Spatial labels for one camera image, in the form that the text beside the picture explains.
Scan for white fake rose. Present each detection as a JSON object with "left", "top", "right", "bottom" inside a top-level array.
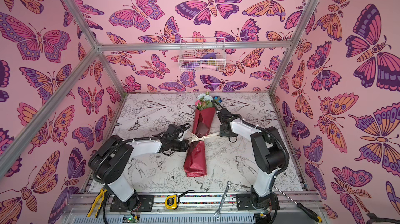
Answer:
[{"left": 196, "top": 92, "right": 214, "bottom": 111}]

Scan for aluminium frame post left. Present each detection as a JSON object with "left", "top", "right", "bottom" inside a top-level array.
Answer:
[{"left": 63, "top": 0, "right": 125, "bottom": 96}]

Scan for white wire basket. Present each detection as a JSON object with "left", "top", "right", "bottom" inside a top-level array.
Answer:
[{"left": 177, "top": 37, "right": 227, "bottom": 72}]

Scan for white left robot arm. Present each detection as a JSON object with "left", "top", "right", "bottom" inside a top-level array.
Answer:
[{"left": 89, "top": 124, "right": 191, "bottom": 210}]

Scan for aluminium frame post right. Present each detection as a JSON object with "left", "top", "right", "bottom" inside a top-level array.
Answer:
[{"left": 269, "top": 0, "right": 320, "bottom": 96}]

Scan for yellow handled pliers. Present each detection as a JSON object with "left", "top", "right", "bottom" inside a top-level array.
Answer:
[{"left": 86, "top": 188, "right": 107, "bottom": 218}]

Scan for black yellow screwdriver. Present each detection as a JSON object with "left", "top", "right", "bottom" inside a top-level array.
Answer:
[{"left": 273, "top": 186, "right": 322, "bottom": 223}]

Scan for cream satin ribbon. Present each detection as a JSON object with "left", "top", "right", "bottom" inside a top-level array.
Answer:
[{"left": 184, "top": 132, "right": 220, "bottom": 143}]

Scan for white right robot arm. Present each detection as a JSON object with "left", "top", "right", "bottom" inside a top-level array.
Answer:
[{"left": 217, "top": 108, "right": 290, "bottom": 209}]

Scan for blue fake rose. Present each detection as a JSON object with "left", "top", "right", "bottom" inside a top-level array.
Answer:
[{"left": 214, "top": 96, "right": 222, "bottom": 103}]

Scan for dark red wrapping paper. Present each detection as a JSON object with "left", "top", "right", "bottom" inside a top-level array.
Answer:
[{"left": 183, "top": 107, "right": 216, "bottom": 177}]

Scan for aluminium frame crossbar back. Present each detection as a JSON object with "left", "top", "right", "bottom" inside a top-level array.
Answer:
[{"left": 98, "top": 41, "right": 292, "bottom": 52}]

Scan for green circuit board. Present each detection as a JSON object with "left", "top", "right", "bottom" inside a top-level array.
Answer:
[{"left": 122, "top": 215, "right": 139, "bottom": 224}]

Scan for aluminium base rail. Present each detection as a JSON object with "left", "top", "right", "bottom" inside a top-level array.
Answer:
[{"left": 62, "top": 191, "right": 324, "bottom": 216}]

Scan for silver combination wrench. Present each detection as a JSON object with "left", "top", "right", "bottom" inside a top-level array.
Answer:
[{"left": 214, "top": 181, "right": 232, "bottom": 219}]

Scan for yellow tape measure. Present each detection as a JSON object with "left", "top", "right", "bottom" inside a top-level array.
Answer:
[{"left": 165, "top": 194, "right": 179, "bottom": 210}]

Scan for aluminium frame post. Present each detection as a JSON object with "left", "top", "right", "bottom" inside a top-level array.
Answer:
[
  {"left": 269, "top": 0, "right": 320, "bottom": 96},
  {"left": 63, "top": 0, "right": 125, "bottom": 96}
]

